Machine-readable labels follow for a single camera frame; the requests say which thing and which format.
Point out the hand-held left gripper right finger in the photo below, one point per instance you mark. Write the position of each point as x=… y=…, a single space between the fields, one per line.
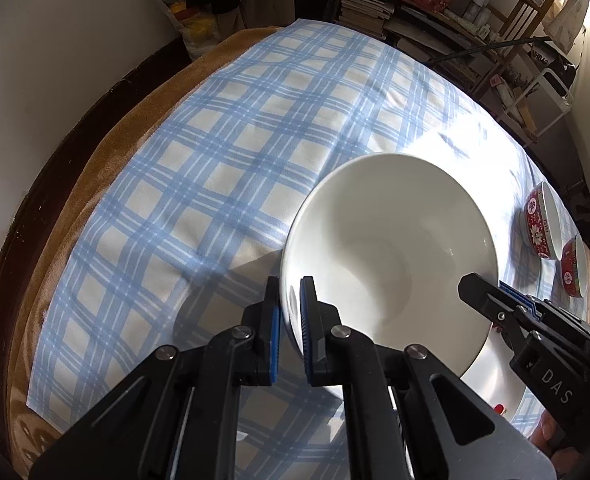
x=306 y=350

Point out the wooden shelf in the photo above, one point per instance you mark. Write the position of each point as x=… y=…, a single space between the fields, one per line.
x=550 y=0

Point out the row of white bottles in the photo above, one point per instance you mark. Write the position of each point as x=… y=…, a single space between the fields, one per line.
x=475 y=10

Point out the large red patterned bowl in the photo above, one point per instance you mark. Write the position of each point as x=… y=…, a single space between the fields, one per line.
x=535 y=225

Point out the printed floor bag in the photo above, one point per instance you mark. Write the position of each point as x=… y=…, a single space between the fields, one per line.
x=190 y=25

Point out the stack of books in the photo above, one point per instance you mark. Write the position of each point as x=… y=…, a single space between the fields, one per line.
x=365 y=12

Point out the small red patterned bowl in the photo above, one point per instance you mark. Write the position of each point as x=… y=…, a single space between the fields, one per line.
x=570 y=270

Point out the person's right hand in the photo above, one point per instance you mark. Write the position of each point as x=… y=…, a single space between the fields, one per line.
x=542 y=432

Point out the white trolley cart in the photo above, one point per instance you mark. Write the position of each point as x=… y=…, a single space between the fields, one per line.
x=557 y=87

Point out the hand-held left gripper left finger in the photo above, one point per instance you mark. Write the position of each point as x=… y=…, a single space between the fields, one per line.
x=274 y=345

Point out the long dark pole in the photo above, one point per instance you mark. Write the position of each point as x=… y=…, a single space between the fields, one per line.
x=500 y=46

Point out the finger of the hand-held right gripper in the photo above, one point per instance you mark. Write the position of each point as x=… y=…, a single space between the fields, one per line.
x=522 y=302
x=485 y=297

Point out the plain white bowl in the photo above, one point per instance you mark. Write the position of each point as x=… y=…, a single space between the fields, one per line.
x=390 y=240

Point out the pile of flat magazines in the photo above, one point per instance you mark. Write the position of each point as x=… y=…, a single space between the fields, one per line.
x=425 y=35

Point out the large white cherry plate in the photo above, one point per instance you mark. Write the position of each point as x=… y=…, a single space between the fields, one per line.
x=495 y=385

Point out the blue plaid cloth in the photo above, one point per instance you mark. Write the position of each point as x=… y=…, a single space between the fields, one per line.
x=200 y=160

